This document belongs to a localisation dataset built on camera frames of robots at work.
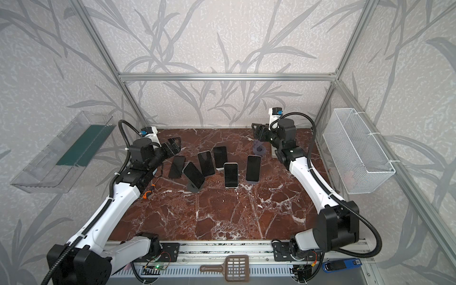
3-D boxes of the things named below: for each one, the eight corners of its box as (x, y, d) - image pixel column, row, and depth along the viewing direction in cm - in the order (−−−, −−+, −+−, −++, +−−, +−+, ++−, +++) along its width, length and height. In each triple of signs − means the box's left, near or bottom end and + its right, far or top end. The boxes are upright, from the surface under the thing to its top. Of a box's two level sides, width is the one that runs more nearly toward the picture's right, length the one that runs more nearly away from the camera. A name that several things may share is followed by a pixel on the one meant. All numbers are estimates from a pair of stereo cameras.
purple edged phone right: (246, 184, 96) (247, 170, 85) (245, 170, 102) (246, 155, 91) (260, 184, 96) (262, 170, 85) (258, 170, 102) (261, 155, 91)
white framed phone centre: (225, 189, 95) (223, 176, 84) (226, 176, 100) (224, 162, 89) (238, 189, 95) (238, 176, 84) (238, 176, 100) (238, 162, 89)
